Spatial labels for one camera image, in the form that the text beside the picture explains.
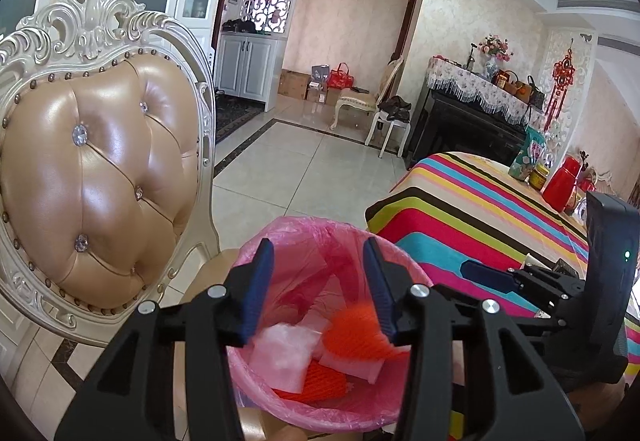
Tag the pink lined trash bin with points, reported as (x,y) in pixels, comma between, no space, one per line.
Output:
(317,272)

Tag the brown cardboard box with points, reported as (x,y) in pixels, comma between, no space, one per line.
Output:
(293,84)

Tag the yellow lid jar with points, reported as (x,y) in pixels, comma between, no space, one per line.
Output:
(538,177)

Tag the red chinese knot ornament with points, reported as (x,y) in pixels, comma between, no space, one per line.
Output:
(563,73)

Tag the small glass jar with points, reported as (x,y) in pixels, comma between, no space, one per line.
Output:
(573,202)

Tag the beige tufted dining chair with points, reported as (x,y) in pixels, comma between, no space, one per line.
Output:
(107,156)

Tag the white stool with clothes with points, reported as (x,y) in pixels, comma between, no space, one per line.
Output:
(395,113)

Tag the orange foam net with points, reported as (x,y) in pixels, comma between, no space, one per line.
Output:
(321,383)
(354,334)

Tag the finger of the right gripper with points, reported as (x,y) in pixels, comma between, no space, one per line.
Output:
(503,281)

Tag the white foam block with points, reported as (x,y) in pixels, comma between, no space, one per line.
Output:
(282,354)

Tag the black handbag on piano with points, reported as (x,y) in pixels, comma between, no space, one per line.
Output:
(536,96)

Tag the red handbag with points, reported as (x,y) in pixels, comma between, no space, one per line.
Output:
(339,78)

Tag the orange foam net back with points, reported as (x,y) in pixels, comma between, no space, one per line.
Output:
(354,334)

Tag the white low shoe cabinet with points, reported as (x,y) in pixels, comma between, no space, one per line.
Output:
(248,66)

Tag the dark floor rug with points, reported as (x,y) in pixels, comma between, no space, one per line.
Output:
(234,112)

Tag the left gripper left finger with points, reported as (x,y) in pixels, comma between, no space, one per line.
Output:
(129,392)

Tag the orange foam net front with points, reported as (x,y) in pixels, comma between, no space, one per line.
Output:
(321,383)

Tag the green snack bag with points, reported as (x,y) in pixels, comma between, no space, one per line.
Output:
(528,156)

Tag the cream side chair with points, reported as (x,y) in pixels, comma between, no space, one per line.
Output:
(367,101)

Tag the striped colourful tablecloth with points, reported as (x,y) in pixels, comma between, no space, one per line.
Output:
(453,207)

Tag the pink flower vase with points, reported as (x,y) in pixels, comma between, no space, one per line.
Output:
(496,52)

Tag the red thermos jug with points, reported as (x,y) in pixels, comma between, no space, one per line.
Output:
(558,189)

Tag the lace piano cover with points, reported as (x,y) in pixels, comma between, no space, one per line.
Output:
(470,88)

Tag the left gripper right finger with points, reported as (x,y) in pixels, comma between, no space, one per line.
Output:
(510,392)

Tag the black upright piano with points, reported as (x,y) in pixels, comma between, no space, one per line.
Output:
(442,123)

